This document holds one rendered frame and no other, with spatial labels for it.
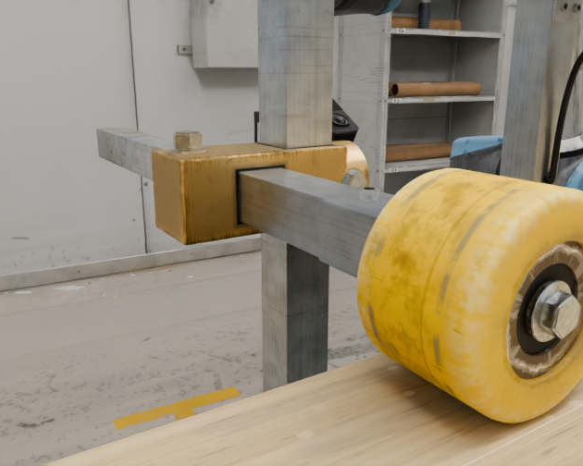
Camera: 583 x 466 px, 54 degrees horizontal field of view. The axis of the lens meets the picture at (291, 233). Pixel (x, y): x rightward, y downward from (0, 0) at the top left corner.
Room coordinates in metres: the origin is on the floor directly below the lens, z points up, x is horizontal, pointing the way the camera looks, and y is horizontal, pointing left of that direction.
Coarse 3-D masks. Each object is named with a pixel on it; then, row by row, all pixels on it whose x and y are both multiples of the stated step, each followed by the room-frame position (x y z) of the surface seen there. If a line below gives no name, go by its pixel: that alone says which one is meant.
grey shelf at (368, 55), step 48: (432, 0) 3.84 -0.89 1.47; (480, 0) 3.74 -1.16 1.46; (384, 48) 3.12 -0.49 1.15; (432, 48) 3.85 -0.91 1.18; (480, 48) 3.71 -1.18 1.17; (384, 96) 3.13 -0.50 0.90; (432, 96) 3.35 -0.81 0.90; (480, 96) 3.48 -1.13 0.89; (384, 144) 3.13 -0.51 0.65; (384, 192) 3.69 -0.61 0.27
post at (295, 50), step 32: (288, 0) 0.35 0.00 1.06; (320, 0) 0.37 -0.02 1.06; (288, 32) 0.35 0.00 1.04; (320, 32) 0.37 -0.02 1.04; (288, 64) 0.35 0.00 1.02; (320, 64) 0.37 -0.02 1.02; (288, 96) 0.35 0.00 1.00; (320, 96) 0.37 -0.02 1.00; (288, 128) 0.35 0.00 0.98; (320, 128) 0.37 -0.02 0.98; (288, 256) 0.35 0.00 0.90; (288, 288) 0.35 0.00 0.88; (320, 288) 0.37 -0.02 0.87; (288, 320) 0.35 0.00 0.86; (320, 320) 0.37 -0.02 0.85; (288, 352) 0.35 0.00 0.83; (320, 352) 0.37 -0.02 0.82; (288, 384) 0.35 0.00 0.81
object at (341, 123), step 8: (336, 104) 0.72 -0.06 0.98; (336, 112) 0.70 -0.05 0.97; (344, 112) 0.71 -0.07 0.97; (336, 120) 0.68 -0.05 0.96; (344, 120) 0.69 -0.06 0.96; (352, 120) 0.70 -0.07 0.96; (336, 128) 0.67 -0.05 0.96; (344, 128) 0.68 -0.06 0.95; (352, 128) 0.68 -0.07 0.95; (336, 136) 0.67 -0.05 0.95; (344, 136) 0.67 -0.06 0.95; (352, 136) 0.68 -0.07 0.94
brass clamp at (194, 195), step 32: (160, 160) 0.33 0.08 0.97; (192, 160) 0.31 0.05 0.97; (224, 160) 0.32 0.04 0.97; (256, 160) 0.33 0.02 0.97; (288, 160) 0.34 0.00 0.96; (320, 160) 0.36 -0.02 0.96; (352, 160) 0.38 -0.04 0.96; (160, 192) 0.34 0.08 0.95; (192, 192) 0.31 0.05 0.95; (224, 192) 0.32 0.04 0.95; (160, 224) 0.34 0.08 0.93; (192, 224) 0.31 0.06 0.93; (224, 224) 0.32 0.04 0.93
